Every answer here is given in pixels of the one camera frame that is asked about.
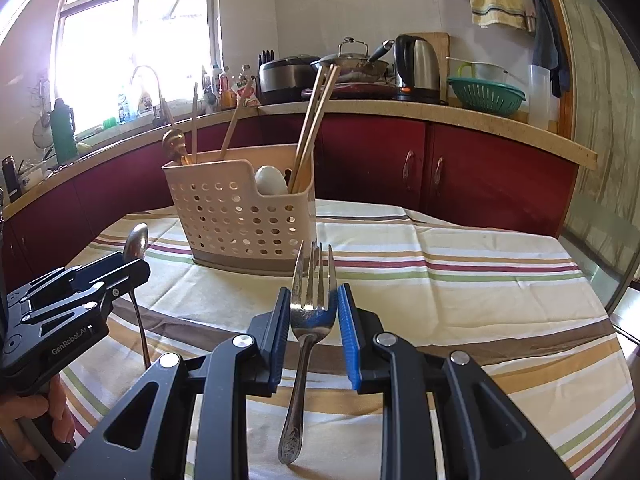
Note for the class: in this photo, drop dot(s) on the silver metal spoon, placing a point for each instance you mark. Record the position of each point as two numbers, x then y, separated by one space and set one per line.
135 247

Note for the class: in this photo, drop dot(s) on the wooden framed glass door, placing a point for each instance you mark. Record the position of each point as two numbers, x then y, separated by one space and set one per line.
601 112

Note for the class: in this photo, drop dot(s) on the beige perforated utensil caddy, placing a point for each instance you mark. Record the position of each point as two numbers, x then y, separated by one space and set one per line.
229 225

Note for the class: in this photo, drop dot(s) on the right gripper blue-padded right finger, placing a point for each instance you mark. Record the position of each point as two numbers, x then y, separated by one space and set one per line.
442 417

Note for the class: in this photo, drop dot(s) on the green thermos flask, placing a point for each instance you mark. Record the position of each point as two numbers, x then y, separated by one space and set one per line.
62 124

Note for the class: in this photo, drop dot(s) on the black rice cooker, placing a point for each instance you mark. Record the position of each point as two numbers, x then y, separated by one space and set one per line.
284 80

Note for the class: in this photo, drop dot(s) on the person's left hand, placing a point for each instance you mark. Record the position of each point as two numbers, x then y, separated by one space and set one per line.
54 404

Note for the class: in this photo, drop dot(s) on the dark red kitchen cabinets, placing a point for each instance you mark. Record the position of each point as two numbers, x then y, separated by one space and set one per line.
455 174

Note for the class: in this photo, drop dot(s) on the steel wok with lid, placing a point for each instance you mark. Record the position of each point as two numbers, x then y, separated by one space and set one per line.
357 67

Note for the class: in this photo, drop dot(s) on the striped tablecloth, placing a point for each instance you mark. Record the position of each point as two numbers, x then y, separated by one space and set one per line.
517 303

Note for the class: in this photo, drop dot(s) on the wooden cutting board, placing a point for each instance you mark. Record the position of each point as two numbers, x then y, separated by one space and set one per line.
440 41

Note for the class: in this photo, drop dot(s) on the teal plastic colander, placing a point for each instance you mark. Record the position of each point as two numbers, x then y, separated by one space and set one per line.
487 96

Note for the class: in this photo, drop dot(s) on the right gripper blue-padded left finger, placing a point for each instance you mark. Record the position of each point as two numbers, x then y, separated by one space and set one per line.
147 433

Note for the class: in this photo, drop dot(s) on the hanging mesh strainer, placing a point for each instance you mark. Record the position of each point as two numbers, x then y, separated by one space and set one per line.
41 133

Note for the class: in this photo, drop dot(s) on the dark blue hanging cloth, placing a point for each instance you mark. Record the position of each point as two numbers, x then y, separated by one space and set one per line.
549 51

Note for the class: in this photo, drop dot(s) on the red induction cooktop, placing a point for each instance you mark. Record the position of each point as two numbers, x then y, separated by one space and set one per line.
363 91

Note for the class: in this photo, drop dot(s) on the orange sauce bottle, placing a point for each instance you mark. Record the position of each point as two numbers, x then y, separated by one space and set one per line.
227 96

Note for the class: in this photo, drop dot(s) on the dark travel mug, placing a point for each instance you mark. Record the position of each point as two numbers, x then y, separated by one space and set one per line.
13 185

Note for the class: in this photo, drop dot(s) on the knife block with knives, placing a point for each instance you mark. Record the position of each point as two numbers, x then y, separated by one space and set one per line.
265 60

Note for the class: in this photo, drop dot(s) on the chrome sink faucet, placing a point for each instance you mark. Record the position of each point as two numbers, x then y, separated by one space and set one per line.
150 99

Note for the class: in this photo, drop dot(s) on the white ceramic spoon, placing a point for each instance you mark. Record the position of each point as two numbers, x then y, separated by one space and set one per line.
270 181

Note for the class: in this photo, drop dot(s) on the translucent plastic container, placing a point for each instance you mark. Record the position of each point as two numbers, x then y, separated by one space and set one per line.
539 95

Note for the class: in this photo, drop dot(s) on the red white snack bag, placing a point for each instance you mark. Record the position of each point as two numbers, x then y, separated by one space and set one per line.
251 96

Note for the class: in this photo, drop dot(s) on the blue label bottle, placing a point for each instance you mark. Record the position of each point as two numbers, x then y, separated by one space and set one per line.
123 109

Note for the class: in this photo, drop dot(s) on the stainless electric kettle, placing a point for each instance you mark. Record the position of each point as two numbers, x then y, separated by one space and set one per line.
417 70

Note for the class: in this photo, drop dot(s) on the window with white frame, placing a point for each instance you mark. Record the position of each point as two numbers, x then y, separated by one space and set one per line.
98 43

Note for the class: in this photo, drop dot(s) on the gold metal spoon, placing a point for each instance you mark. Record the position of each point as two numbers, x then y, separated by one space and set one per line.
174 144

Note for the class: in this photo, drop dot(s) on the silver metal fork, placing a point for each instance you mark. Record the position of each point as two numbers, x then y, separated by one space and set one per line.
311 319

